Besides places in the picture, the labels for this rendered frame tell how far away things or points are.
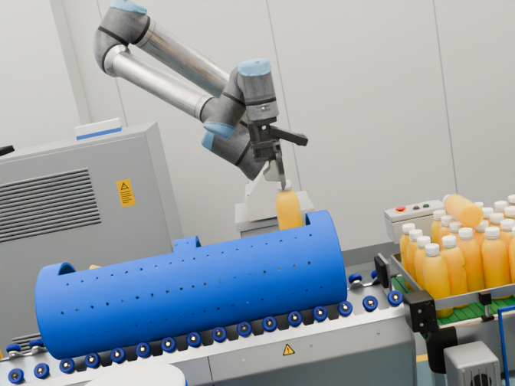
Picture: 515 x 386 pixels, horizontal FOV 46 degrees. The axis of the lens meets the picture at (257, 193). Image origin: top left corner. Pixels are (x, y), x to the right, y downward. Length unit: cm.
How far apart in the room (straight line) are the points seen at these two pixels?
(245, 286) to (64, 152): 181
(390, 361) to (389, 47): 302
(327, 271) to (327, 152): 285
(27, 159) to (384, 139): 251
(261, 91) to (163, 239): 176
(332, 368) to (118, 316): 64
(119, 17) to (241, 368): 121
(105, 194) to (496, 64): 294
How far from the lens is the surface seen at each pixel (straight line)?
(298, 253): 173
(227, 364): 184
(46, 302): 184
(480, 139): 482
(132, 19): 220
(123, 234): 336
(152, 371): 156
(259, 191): 236
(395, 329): 187
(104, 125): 343
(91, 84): 456
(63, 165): 334
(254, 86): 172
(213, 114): 184
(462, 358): 174
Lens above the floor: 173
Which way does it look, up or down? 13 degrees down
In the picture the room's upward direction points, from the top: 11 degrees counter-clockwise
